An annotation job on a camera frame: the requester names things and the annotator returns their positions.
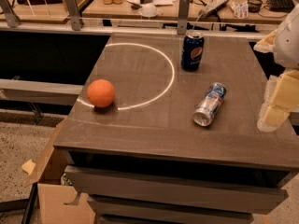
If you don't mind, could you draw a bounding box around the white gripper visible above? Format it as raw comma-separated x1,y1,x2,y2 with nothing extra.
253,5,299,132

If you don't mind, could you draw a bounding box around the blue pepsi can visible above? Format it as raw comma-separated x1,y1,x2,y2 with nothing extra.
181,30,205,71

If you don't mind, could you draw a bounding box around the silver blue can lying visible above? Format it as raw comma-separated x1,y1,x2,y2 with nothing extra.
192,82,226,127

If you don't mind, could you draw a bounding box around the black mesh cup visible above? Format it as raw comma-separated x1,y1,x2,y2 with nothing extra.
248,0,263,13

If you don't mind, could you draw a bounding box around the white patterned small box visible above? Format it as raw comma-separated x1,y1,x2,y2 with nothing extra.
231,2,249,19

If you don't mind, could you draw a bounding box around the black keyboard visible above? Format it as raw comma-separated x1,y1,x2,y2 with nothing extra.
267,0,294,12

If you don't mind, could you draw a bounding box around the grey power strip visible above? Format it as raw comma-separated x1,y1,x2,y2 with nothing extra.
199,0,230,18

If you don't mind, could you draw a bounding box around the white face mask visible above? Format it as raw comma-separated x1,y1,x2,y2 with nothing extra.
138,4,159,18

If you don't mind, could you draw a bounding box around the grey drawer cabinet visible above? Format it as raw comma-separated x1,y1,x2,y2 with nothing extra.
54,34,298,224

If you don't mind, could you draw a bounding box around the orange fruit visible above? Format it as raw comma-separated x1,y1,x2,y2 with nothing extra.
87,79,115,107

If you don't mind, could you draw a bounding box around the brown cardboard box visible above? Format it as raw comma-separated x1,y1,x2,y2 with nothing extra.
25,119,95,224

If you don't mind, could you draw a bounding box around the metal bracket right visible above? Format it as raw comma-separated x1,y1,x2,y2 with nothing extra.
177,0,190,35

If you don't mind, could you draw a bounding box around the metal bracket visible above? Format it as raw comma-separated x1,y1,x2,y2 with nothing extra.
177,0,190,35
0,0,21,28
65,0,83,31

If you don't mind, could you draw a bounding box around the metal bracket middle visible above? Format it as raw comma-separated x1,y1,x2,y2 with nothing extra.
65,0,83,31

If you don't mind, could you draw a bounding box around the metal bracket left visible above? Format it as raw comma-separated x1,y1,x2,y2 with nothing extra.
0,0,21,28

